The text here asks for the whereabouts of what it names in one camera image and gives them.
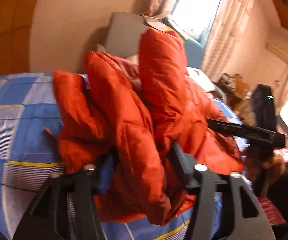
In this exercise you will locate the bright window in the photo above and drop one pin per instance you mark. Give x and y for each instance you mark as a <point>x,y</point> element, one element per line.
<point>199,7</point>

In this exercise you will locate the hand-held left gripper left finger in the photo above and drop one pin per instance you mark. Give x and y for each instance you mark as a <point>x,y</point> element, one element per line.
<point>106,177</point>

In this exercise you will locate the white printed pillow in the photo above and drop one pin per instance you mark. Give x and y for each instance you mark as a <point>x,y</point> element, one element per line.
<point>199,77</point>

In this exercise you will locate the grey yellow blue headboard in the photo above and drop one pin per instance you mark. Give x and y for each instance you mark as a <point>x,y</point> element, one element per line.
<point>124,35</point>

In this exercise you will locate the bed with blue plaid sheet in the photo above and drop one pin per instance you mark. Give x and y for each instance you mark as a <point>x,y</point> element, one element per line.
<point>21,135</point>

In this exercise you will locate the wall air conditioner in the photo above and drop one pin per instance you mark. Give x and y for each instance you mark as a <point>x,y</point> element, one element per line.
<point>280,52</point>

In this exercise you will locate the orange puffer jacket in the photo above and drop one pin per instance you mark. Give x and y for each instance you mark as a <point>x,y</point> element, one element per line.
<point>134,120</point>

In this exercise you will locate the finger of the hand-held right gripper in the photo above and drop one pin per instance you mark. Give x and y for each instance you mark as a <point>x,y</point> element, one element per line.
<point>244,130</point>

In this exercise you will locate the pink cloth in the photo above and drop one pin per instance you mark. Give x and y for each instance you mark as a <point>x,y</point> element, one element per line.
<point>271,210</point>

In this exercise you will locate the wooden wardrobe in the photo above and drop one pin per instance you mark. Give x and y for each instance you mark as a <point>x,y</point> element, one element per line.
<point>9,25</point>

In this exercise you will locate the cluttered wooden desk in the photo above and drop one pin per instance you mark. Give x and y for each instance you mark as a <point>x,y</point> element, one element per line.
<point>234,87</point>

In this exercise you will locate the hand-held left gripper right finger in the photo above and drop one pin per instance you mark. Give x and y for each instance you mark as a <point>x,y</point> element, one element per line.
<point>181,160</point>

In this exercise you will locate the person's right hand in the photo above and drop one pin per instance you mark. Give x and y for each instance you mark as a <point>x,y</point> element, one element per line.
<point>275,163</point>

